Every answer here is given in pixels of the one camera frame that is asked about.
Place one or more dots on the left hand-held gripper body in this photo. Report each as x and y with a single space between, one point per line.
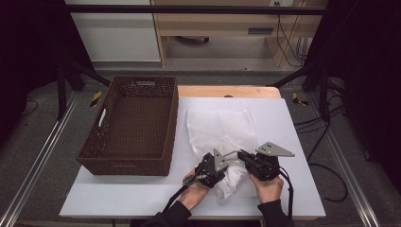
219 160

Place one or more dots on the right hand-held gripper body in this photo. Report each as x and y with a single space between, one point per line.
265 167

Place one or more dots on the white garment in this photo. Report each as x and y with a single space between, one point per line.
235 181

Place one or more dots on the white mesh laundry bag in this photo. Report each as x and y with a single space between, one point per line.
217 129

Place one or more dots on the brown woven basket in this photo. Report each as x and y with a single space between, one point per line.
135 126

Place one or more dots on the person's right hand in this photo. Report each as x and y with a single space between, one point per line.
269 190

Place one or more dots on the person's left hand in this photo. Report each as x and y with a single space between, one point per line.
195 192

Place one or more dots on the white table board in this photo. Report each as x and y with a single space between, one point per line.
280 126

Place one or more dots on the wooden table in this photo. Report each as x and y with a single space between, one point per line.
205 91

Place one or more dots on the black metal stand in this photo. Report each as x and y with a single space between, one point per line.
61 94
323 94

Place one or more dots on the light wooden desk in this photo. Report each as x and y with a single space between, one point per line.
220 23

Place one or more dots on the black curtain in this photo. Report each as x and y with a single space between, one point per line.
28 47
369 63

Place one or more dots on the black horizontal bar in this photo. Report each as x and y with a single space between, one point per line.
189 9

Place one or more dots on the white cabinet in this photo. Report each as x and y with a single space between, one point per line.
116 38

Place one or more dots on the aluminium floor rail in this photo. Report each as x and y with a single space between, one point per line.
350 176
41 154

